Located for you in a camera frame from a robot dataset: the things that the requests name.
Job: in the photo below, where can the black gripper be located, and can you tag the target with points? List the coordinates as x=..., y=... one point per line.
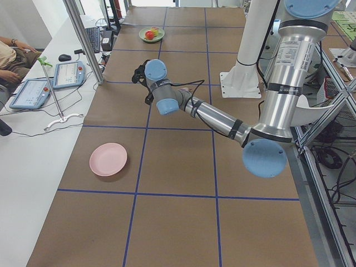
x=149, y=97

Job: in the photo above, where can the red pomegranate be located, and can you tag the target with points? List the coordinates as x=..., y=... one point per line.
x=149, y=36

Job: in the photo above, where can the yellow green mango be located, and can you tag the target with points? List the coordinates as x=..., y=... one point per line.
x=155, y=31

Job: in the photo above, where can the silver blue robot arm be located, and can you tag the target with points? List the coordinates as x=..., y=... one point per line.
x=303, y=25

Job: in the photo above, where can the green plate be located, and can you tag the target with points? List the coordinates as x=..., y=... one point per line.
x=156, y=39

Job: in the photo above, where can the black keyboard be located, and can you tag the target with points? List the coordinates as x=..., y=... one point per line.
x=93, y=35

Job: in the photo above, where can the far teach pendant tablet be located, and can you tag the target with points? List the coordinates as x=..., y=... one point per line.
x=69, y=74

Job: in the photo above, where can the teach pendant tablet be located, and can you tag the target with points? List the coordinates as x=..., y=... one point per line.
x=69, y=74
x=32, y=95

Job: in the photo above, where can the black computer mouse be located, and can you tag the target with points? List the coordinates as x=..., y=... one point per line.
x=64, y=57

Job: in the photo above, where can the metal grabber stick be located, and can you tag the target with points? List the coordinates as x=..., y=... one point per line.
x=63, y=118

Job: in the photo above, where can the near teach pendant tablet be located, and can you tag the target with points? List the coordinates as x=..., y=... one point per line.
x=32, y=95

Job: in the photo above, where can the seated person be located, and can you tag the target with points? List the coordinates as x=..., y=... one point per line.
x=17, y=58

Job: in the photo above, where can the white plastic chair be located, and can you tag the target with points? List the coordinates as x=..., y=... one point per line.
x=304, y=114

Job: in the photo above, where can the white plastic basket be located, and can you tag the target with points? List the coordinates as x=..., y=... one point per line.
x=327, y=92

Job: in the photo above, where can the aluminium frame post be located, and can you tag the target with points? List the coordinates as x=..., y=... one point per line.
x=78, y=26

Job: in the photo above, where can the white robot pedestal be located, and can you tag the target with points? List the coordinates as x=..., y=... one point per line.
x=242, y=80

